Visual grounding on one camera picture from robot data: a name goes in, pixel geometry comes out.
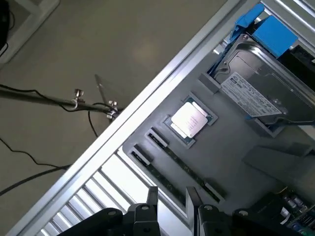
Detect green computer motherboard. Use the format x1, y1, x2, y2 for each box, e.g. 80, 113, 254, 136
253, 185, 315, 236

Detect grey parts rack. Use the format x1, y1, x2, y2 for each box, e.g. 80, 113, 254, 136
122, 71, 315, 236

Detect silver CPU chip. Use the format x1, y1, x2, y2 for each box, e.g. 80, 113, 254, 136
169, 101, 213, 138

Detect metal rod clamp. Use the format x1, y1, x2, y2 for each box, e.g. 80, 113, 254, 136
106, 100, 119, 118
71, 88, 86, 109

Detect clear plastic plate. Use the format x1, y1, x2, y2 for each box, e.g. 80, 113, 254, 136
94, 73, 110, 106

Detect silver hard disk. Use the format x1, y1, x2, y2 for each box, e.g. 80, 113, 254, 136
213, 33, 315, 128

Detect thin metal rod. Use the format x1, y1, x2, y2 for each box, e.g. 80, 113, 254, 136
0, 88, 125, 116

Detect blue plastic disk caddy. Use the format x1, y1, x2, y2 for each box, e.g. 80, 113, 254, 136
206, 3, 300, 123

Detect white furniture piece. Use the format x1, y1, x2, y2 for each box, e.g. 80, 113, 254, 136
0, 0, 61, 65

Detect black object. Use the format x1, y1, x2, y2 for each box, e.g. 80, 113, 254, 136
0, 0, 16, 58

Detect thin black cable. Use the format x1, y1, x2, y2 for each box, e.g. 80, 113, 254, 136
0, 83, 125, 138
0, 137, 72, 171

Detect thick black cable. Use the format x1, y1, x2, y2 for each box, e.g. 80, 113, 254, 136
0, 165, 72, 197

